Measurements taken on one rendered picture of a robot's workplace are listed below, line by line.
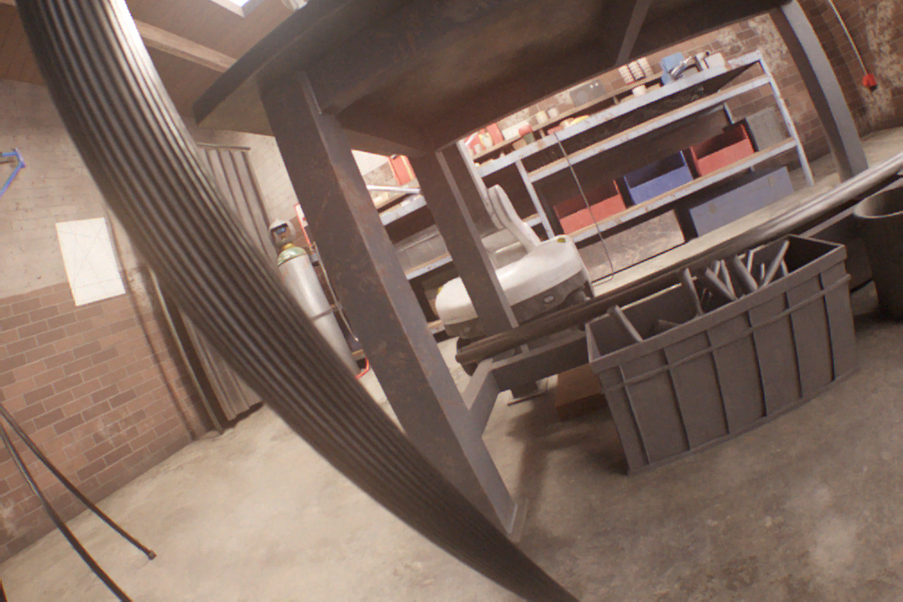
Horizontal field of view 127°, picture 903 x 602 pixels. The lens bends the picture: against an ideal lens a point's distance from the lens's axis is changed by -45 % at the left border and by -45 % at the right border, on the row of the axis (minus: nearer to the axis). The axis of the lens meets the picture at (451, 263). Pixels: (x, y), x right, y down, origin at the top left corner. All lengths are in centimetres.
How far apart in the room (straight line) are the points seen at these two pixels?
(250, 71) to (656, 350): 73
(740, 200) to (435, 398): 213
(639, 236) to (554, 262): 101
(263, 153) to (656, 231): 332
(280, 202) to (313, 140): 324
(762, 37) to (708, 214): 179
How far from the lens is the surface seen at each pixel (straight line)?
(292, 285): 254
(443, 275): 271
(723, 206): 242
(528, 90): 113
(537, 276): 129
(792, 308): 72
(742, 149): 245
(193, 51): 356
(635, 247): 227
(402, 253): 244
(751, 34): 360
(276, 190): 389
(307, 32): 60
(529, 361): 88
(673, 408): 71
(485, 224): 146
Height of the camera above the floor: 48
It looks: 2 degrees down
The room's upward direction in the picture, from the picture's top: 24 degrees counter-clockwise
